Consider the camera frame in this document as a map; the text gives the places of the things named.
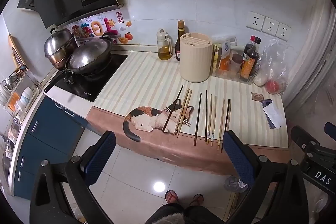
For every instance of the steel wok lid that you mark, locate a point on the steel wok lid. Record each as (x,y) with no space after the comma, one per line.
(88,54)

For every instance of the clear plastic organizer bin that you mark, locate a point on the clear plastic organizer bin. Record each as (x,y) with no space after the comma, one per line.
(231,75)

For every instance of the black glass stove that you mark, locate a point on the black glass stove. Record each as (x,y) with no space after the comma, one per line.
(86,87)

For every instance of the small brown card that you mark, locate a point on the small brown card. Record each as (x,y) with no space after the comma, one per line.
(257,96)

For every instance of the colourful wall stickers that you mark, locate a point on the colourful wall stickers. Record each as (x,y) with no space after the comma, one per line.
(98,28)

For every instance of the clear plastic bottle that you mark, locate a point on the clear plastic bottle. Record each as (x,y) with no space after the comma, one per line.
(235,184)

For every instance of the orange label soy sauce bottle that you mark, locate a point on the orange label soy sauce bottle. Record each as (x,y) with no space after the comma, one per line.
(249,64)

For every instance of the stack of bowls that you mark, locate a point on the stack of bowls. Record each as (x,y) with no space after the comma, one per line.
(26,96)

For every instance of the person's left foot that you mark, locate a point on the person's left foot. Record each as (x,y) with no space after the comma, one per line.
(172,197)

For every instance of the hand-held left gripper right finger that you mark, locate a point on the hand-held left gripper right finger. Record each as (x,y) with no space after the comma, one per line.
(236,153)

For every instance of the white wall socket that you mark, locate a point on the white wall socket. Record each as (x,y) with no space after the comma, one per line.
(283,32)
(270,26)
(255,21)

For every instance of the beige ribbed utensil holder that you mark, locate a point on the beige ribbed utensil holder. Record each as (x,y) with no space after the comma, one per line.
(195,58)

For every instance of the person's legs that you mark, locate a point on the person's legs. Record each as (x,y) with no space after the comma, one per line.
(199,216)

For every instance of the red tomato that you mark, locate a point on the red tomato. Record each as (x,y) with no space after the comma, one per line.
(271,87)

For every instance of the yellow label bottle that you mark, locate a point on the yellow label bottle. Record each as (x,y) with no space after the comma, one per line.
(215,60)

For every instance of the clear plastic bag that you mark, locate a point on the clear plastic bag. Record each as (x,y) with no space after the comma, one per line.
(275,61)

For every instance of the brown lid jar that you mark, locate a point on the brown lid jar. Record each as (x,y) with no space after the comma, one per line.
(236,62)

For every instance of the wooden cutting board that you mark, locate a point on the wooden cutting board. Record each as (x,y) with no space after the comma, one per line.
(15,50)

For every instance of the steel steamer pot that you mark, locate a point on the steel steamer pot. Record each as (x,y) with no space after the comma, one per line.
(59,43)

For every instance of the person's right foot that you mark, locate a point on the person's right foot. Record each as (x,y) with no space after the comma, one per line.
(197,199)

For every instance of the orange seasoning packet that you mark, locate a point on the orange seasoning packet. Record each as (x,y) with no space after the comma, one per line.
(225,58)

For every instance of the white powder bag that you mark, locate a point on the white powder bag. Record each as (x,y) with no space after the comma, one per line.
(260,80)

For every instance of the red cap sauce bottle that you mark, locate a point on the red cap sauce bottle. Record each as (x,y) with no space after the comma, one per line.
(250,43)

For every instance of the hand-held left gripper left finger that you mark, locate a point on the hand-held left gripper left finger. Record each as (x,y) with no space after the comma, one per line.
(102,153)

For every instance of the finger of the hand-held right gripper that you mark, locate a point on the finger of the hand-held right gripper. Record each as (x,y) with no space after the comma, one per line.
(302,134)
(331,128)

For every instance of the blue kitchen cabinet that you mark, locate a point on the blue kitchen cabinet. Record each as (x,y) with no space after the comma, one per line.
(50,134)

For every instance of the person's foot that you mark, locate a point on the person's foot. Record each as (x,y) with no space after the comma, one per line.
(172,197)
(197,199)

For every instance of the dark sauce bottle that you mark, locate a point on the dark sauce bottle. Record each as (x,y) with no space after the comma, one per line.
(180,37)

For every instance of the glass oil dispenser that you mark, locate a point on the glass oil dispenser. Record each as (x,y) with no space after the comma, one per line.
(164,48)

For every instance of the cat print striped mat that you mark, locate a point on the cat print striped mat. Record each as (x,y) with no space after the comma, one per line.
(147,77)

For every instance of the row of mixed chopsticks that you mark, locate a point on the row of mixed chopsticks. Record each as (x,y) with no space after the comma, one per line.
(200,119)

